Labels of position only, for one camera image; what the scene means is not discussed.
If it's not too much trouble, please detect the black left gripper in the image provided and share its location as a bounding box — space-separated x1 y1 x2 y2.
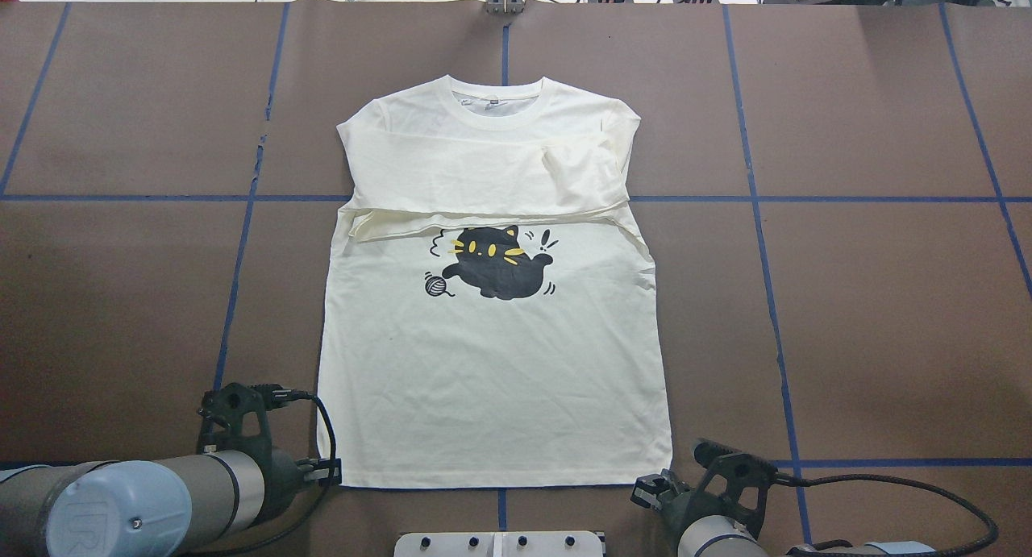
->
256 447 342 519

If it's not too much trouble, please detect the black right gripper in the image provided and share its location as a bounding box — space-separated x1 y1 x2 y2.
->
630 472 725 538

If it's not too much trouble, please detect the cream long-sleeve cat shirt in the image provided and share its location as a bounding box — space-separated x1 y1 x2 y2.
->
317 76 673 488

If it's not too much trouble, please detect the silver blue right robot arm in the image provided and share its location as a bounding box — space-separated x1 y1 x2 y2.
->
630 470 934 556

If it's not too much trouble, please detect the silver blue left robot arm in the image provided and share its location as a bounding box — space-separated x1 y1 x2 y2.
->
1 448 342 556

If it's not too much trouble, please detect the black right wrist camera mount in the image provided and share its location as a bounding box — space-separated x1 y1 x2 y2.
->
687 439 802 538

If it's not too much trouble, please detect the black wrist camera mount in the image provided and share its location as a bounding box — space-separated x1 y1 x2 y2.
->
687 439 802 538
196 382 313 463

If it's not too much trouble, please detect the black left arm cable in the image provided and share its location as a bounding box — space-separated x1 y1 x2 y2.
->
173 389 338 557

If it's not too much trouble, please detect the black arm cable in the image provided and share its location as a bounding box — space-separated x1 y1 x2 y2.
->
173 389 338 557
774 472 999 556

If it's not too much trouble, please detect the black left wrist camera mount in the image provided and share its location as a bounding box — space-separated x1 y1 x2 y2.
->
196 382 313 463

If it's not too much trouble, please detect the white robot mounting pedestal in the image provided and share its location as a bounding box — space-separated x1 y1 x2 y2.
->
393 530 607 556

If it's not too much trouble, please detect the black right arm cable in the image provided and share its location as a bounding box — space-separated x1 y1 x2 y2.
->
774 472 999 556

